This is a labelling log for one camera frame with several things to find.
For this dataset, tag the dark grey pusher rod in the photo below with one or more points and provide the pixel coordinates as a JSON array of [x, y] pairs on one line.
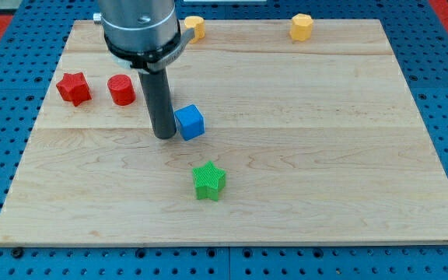
[[156, 90]]

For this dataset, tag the blue cube block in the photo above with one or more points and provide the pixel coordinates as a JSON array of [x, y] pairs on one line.
[[191, 122]]

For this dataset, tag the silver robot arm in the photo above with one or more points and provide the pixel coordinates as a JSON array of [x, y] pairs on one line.
[[145, 35]]

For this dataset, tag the red cylinder block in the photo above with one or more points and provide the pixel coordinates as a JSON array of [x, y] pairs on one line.
[[121, 90]]

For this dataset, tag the yellow cylinder block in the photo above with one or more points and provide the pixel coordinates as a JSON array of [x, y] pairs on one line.
[[197, 24]]

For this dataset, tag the red star block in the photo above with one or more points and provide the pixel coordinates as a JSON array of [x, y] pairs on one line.
[[74, 88]]

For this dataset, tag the green star block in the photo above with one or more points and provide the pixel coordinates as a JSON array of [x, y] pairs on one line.
[[209, 180]]

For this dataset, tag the yellow hexagon block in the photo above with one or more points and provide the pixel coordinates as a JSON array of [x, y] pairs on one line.
[[301, 27]]

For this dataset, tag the light wooden board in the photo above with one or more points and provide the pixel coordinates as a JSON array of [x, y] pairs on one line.
[[321, 141]]

